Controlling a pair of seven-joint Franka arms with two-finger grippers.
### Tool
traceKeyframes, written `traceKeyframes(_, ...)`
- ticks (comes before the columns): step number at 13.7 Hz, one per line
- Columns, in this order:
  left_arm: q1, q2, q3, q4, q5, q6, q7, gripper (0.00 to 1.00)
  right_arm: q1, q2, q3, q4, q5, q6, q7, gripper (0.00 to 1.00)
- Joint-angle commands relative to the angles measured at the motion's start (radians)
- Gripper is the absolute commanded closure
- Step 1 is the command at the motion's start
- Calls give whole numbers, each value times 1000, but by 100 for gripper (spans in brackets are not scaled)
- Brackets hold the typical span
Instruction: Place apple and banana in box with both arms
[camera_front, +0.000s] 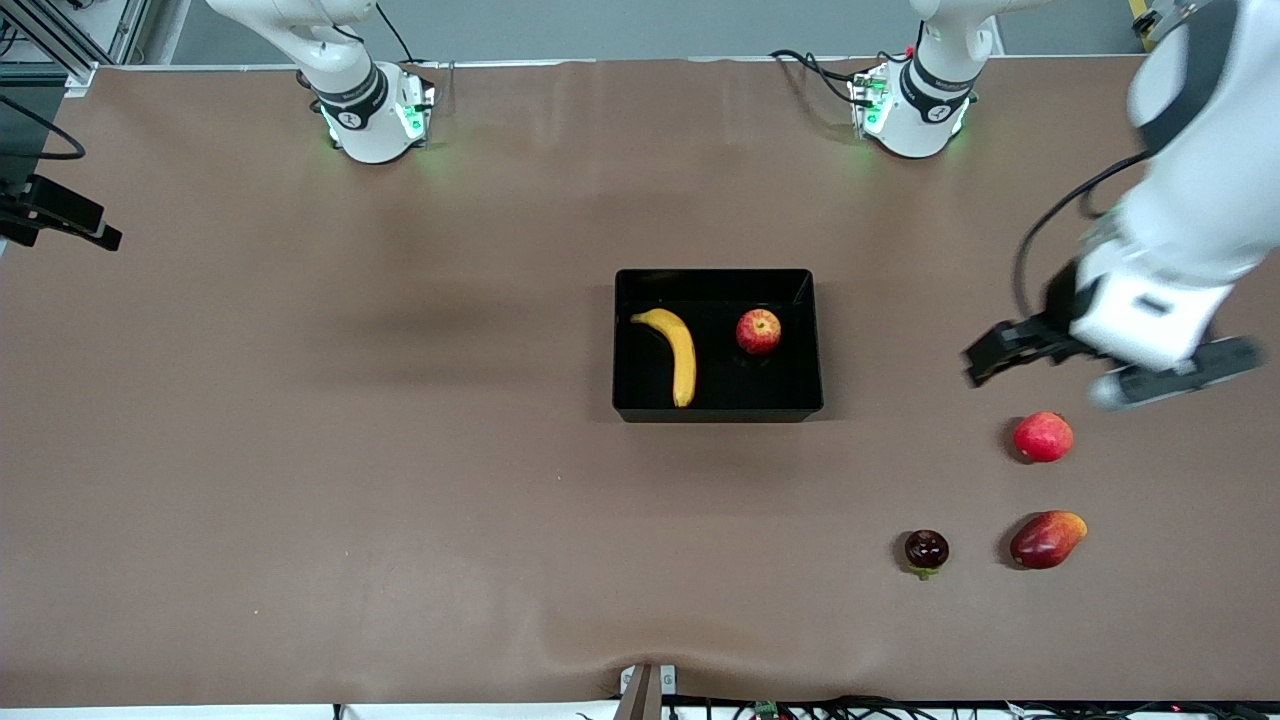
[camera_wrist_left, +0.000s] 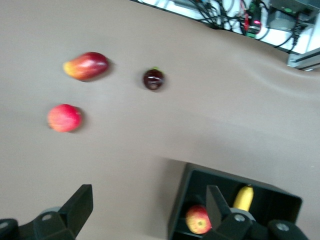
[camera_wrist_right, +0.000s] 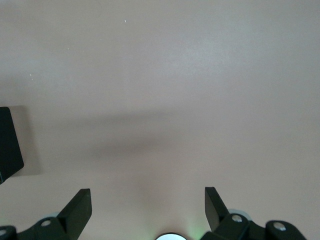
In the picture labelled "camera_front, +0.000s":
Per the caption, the metal clamp bracket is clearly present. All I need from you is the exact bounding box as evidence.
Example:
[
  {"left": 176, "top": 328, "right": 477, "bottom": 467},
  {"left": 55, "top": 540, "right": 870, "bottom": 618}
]
[{"left": 612, "top": 663, "right": 679, "bottom": 720}]

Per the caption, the black plastic box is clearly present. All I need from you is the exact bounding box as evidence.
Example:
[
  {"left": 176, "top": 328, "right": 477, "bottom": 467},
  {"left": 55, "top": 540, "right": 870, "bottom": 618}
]
[{"left": 611, "top": 267, "right": 826, "bottom": 424}]

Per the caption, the aluminium profile frame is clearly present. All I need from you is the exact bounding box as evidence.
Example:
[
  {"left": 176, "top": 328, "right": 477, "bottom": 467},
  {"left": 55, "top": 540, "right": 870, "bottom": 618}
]
[{"left": 0, "top": 0, "right": 153, "bottom": 97}]

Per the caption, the plain red round fruit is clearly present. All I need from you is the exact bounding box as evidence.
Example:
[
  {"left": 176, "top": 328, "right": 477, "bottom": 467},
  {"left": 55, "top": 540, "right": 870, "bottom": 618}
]
[{"left": 1012, "top": 411, "right": 1075, "bottom": 464}]

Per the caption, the red yellow striped apple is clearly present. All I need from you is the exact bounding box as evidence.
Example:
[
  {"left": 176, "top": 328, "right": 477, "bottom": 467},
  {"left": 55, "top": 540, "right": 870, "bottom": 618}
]
[{"left": 736, "top": 308, "right": 783, "bottom": 357}]

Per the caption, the yellow banana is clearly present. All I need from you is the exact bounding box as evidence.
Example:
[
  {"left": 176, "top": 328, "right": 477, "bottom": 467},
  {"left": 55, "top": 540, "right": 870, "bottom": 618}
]
[{"left": 630, "top": 308, "right": 698, "bottom": 409}]

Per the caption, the red orange mango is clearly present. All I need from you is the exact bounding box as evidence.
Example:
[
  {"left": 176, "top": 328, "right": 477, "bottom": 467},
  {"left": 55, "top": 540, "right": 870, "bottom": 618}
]
[{"left": 1008, "top": 510, "right": 1089, "bottom": 571}]

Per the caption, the dark purple mangosteen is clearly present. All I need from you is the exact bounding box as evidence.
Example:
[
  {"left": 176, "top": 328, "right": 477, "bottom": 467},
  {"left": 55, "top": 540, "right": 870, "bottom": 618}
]
[{"left": 904, "top": 529, "right": 951, "bottom": 582}]

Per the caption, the brown table cover mat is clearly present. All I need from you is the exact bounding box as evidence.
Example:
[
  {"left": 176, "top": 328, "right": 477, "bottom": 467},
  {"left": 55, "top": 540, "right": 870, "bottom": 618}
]
[{"left": 0, "top": 55, "right": 1280, "bottom": 707}]

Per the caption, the black right arm base cable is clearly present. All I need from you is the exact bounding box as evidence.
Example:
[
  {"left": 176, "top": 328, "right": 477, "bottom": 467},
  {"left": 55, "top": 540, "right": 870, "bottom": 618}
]
[{"left": 374, "top": 0, "right": 423, "bottom": 67}]

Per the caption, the black left arm base cable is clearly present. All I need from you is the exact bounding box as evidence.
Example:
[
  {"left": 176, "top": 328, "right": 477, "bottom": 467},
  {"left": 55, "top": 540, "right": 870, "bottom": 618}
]
[{"left": 769, "top": 47, "right": 863, "bottom": 107}]

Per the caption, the black arm base cable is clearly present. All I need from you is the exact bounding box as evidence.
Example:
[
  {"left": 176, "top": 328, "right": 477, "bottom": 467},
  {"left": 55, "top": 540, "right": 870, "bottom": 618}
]
[
  {"left": 374, "top": 0, "right": 423, "bottom": 67},
  {"left": 769, "top": 47, "right": 863, "bottom": 107}
]

